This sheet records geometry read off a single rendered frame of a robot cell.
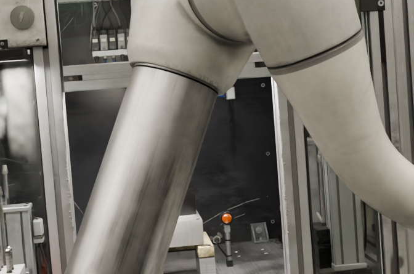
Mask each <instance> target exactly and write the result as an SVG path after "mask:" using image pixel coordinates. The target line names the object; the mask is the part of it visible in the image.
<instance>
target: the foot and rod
mask: <svg viewBox="0 0 414 274"><path fill-rule="evenodd" d="M192 214H197V210H196V202H195V192H194V190H193V189H192V188H188V190H187V193H186V196H185V199H184V203H183V205H182V209H181V212H180V216H186V215H192Z"/></svg>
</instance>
